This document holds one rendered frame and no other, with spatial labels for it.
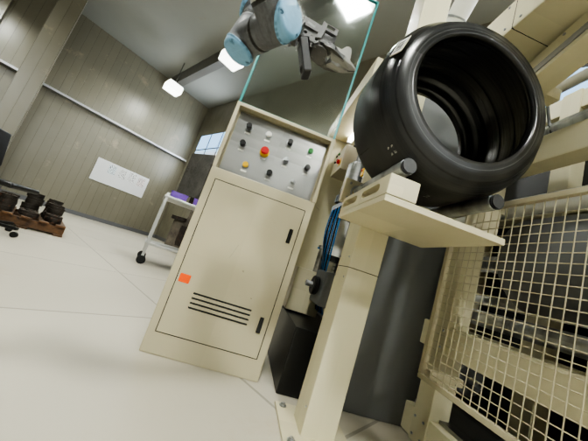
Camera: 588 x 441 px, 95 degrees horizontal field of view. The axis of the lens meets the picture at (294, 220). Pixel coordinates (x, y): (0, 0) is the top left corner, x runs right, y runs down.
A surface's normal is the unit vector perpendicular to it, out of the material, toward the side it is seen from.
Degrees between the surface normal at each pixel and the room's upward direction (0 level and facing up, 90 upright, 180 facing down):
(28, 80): 90
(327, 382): 90
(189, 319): 90
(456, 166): 100
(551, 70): 162
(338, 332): 90
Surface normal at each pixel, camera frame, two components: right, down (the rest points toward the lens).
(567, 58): -0.24, 0.85
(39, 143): 0.72, 0.12
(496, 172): 0.20, 0.07
